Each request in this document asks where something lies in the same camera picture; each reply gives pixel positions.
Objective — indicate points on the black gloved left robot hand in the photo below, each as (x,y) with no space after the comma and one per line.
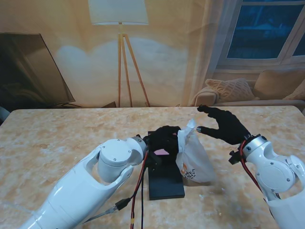
(164,139)

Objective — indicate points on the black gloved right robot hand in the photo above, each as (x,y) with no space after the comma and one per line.
(228,128)

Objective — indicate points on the white plastic bag orange logo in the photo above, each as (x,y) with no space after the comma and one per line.
(195,162)

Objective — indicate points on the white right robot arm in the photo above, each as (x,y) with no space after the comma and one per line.
(274,171)

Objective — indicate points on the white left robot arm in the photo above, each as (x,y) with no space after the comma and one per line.
(83,186)

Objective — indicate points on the black gift box pink inside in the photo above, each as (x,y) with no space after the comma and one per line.
(160,152)

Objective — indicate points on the black gift box lid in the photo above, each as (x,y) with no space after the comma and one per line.
(165,186)

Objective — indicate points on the cream knitted pillow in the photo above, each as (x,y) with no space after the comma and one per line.
(297,94)
(231,89)

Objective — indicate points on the beige sofa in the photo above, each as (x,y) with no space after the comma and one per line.
(205,96)

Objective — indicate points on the plain beige pillow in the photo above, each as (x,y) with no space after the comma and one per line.
(276,83)

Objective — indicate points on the sheer cream curtain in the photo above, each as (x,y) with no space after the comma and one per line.
(202,47)

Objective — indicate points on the white framed window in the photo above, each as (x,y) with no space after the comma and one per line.
(257,35)

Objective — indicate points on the tripod floor lamp white shade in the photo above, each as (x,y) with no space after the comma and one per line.
(119,12)

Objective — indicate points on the dark flat television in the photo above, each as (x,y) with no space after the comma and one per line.
(23,71)

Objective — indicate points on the dark grey chair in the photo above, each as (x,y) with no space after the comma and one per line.
(3,114)

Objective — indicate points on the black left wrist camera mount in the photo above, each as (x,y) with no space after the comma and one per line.
(153,161)

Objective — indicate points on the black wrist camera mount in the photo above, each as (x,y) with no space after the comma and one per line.
(234,157)
(153,161)

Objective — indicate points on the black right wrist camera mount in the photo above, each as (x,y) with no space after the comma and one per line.
(234,157)

